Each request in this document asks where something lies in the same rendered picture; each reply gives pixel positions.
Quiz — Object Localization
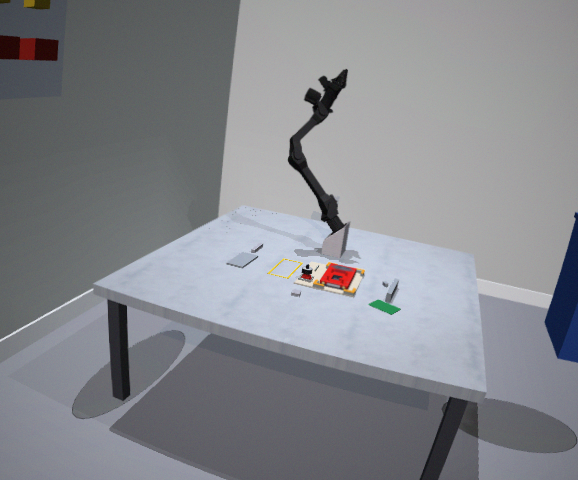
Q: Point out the green rectangular patch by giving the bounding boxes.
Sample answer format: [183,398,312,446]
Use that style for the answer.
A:
[368,299,401,315]

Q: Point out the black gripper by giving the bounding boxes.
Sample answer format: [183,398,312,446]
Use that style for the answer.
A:
[324,69,348,101]

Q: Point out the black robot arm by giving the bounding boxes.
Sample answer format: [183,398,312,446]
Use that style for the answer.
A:
[288,88,347,235]

